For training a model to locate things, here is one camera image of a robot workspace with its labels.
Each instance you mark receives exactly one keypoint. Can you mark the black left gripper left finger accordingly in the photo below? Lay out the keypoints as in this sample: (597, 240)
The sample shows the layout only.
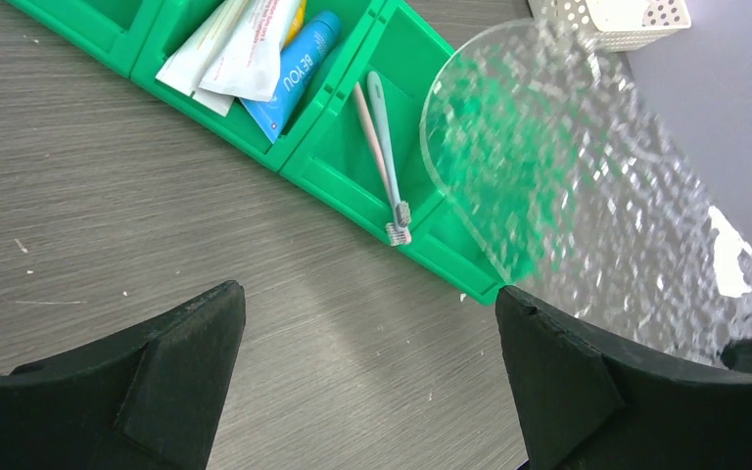
(146, 397)

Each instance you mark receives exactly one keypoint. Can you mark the clear acrylic toothbrush holder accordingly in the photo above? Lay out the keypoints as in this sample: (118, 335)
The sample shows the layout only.
(576, 193)

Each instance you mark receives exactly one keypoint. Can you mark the pink toothbrush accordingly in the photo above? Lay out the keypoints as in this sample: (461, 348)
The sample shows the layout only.
(397, 236)

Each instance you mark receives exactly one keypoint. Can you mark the white perforated plastic basket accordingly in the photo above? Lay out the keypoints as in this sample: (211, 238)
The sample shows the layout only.
(617, 26)

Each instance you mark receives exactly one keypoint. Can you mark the yellow toothpaste tube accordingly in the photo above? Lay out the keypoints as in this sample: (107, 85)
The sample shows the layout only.
(297, 23)

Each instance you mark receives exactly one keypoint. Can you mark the blue toothpaste tube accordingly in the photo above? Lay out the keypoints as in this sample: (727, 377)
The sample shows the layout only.
(299, 62)

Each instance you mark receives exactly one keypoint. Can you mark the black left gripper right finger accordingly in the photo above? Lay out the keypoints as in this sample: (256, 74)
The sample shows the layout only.
(587, 398)

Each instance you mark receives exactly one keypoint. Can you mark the white toothpaste tube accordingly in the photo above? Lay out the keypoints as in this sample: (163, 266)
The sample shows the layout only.
(235, 53)

